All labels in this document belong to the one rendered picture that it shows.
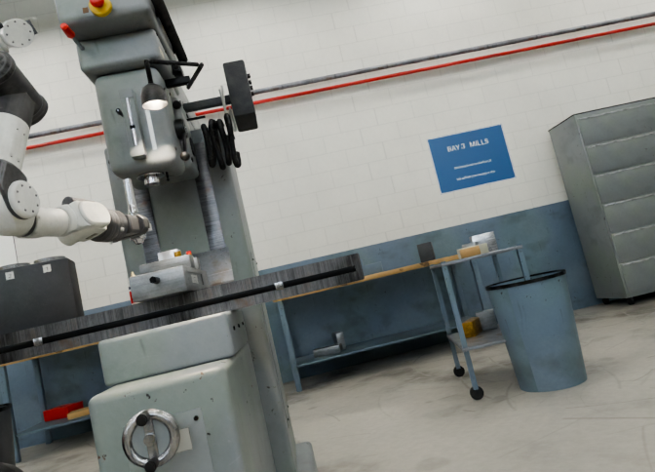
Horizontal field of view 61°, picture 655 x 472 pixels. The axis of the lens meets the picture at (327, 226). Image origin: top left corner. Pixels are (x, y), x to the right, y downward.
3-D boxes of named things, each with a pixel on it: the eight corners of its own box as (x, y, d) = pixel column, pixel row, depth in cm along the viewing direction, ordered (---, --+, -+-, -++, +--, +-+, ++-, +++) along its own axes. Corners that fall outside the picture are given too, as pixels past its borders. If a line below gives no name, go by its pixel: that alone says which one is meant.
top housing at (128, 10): (149, 9, 158) (138, -43, 160) (57, 25, 156) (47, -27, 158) (180, 75, 205) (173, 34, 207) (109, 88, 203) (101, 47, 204)
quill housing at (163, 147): (177, 161, 166) (157, 62, 170) (108, 176, 164) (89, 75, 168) (189, 176, 185) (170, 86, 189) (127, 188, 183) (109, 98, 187)
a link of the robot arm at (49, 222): (76, 233, 125) (12, 233, 106) (38, 243, 127) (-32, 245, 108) (67, 187, 126) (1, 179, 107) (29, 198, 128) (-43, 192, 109)
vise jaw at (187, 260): (191, 267, 163) (188, 254, 163) (140, 278, 162) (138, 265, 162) (195, 268, 169) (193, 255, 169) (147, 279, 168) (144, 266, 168)
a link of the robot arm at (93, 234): (124, 232, 143) (96, 229, 132) (91, 251, 144) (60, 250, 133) (108, 194, 144) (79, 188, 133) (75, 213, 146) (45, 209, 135)
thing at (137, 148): (144, 154, 162) (131, 87, 164) (131, 157, 162) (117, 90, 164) (148, 157, 166) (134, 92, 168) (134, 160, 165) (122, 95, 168)
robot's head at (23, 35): (-13, 33, 129) (19, 13, 132) (-18, 35, 137) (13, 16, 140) (9, 58, 133) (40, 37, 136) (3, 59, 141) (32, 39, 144)
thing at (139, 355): (237, 356, 145) (227, 310, 146) (102, 388, 141) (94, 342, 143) (250, 341, 194) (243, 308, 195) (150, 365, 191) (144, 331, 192)
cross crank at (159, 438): (180, 466, 109) (170, 407, 110) (121, 482, 108) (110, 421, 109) (194, 445, 125) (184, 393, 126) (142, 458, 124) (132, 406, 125)
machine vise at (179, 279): (187, 290, 150) (179, 251, 151) (133, 302, 149) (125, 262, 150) (210, 291, 185) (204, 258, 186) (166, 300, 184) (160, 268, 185)
